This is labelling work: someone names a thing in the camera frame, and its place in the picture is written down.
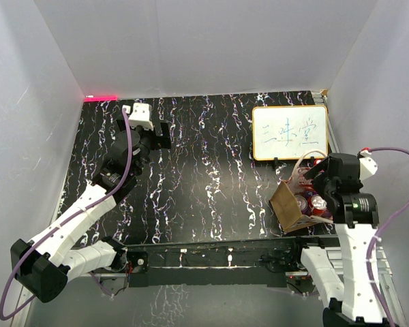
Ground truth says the red coke can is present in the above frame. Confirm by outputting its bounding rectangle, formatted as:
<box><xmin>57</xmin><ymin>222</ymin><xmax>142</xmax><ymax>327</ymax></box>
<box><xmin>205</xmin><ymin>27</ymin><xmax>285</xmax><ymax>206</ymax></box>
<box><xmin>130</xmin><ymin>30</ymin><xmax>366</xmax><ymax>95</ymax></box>
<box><xmin>307</xmin><ymin>197</ymin><xmax>331</xmax><ymax>218</ymax></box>
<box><xmin>296</xmin><ymin>167</ymin><xmax>324</xmax><ymax>189</ymax></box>

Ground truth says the canvas bag with cat print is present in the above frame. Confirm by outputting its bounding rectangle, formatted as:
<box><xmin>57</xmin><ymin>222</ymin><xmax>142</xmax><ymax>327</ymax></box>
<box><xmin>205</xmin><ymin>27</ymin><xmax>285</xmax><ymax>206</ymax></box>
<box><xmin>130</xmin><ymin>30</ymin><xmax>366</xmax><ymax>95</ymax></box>
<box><xmin>270</xmin><ymin>149</ymin><xmax>333</xmax><ymax>234</ymax></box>

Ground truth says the pink LED strip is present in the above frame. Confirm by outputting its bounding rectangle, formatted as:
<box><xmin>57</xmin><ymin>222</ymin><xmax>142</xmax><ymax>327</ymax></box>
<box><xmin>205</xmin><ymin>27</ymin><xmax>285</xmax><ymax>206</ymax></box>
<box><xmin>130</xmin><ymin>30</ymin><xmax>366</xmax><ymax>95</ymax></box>
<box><xmin>84</xmin><ymin>95</ymin><xmax>118</xmax><ymax>102</ymax></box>

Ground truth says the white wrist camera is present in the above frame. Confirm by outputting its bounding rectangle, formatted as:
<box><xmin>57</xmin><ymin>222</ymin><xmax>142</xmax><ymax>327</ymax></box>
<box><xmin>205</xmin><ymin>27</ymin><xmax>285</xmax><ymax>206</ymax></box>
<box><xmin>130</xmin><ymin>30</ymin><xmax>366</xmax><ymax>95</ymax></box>
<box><xmin>122</xmin><ymin>102</ymin><xmax>154</xmax><ymax>131</ymax></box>
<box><xmin>357</xmin><ymin>148</ymin><xmax>378</xmax><ymax>181</ymax></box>

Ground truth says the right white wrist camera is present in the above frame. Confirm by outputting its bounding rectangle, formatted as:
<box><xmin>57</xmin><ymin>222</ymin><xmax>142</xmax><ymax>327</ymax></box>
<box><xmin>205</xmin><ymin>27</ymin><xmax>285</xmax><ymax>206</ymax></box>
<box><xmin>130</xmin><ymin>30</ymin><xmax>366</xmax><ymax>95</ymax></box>
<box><xmin>357</xmin><ymin>148</ymin><xmax>378</xmax><ymax>181</ymax></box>

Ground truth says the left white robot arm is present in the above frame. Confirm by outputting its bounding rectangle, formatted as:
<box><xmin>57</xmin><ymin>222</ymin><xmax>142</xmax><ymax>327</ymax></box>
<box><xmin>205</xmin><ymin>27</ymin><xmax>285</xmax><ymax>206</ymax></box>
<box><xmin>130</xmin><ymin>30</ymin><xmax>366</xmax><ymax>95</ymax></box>
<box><xmin>10</xmin><ymin>121</ymin><xmax>171</xmax><ymax>303</ymax></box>

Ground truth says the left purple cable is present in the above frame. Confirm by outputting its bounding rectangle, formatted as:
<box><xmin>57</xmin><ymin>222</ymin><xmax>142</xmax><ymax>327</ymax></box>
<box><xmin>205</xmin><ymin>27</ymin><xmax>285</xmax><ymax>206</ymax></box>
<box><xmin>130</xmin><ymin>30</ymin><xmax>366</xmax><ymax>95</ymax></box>
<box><xmin>0</xmin><ymin>108</ymin><xmax>134</xmax><ymax>322</ymax></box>

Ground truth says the yellow framed whiteboard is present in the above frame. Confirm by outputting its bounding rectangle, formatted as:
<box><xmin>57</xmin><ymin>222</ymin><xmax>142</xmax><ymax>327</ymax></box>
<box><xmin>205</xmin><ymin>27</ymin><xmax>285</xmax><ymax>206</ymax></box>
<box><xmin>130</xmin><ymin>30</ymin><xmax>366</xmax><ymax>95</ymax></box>
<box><xmin>252</xmin><ymin>105</ymin><xmax>329</xmax><ymax>161</ymax></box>

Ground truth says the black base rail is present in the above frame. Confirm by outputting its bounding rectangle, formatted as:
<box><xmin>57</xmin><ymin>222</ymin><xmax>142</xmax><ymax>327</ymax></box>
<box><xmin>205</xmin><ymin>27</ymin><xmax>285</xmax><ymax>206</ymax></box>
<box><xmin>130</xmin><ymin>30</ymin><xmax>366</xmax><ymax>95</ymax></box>
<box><xmin>127</xmin><ymin>236</ymin><xmax>339</xmax><ymax>287</ymax></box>

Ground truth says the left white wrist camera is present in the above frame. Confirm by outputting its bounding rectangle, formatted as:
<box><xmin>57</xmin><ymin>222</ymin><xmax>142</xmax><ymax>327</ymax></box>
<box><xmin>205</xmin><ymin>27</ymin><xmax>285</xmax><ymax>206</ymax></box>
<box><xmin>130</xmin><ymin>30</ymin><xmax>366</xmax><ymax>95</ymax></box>
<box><xmin>122</xmin><ymin>102</ymin><xmax>154</xmax><ymax>131</ymax></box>

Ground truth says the purple fanta can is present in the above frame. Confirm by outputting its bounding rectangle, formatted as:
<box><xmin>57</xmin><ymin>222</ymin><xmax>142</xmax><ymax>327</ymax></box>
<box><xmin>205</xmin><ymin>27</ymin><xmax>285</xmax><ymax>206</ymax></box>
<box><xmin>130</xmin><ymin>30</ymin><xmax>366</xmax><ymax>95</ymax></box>
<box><xmin>310</xmin><ymin>194</ymin><xmax>323</xmax><ymax>204</ymax></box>
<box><xmin>294</xmin><ymin>195</ymin><xmax>309</xmax><ymax>215</ymax></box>

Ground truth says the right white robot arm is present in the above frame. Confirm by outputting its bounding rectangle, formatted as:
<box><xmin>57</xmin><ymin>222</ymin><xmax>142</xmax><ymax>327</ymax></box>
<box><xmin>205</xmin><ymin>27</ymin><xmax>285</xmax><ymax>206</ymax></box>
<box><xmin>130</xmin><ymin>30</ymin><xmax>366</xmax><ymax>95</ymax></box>
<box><xmin>290</xmin><ymin>149</ymin><xmax>395</xmax><ymax>326</ymax></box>

